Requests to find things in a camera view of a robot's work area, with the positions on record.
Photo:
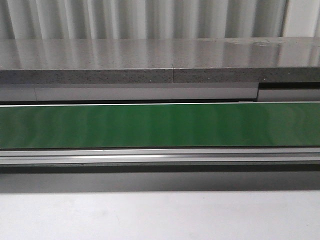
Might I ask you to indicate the grey stone counter slab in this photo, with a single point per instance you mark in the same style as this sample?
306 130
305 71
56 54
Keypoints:
160 61

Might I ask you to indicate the aluminium conveyor side rail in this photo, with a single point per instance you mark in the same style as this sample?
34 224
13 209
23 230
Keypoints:
160 160

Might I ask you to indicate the green conveyor belt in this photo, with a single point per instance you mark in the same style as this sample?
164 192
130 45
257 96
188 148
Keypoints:
257 124

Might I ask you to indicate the white corrugated curtain backdrop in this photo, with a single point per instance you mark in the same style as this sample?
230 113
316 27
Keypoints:
158 19

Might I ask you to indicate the grey panel under counter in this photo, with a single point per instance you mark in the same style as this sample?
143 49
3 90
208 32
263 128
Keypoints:
162 92

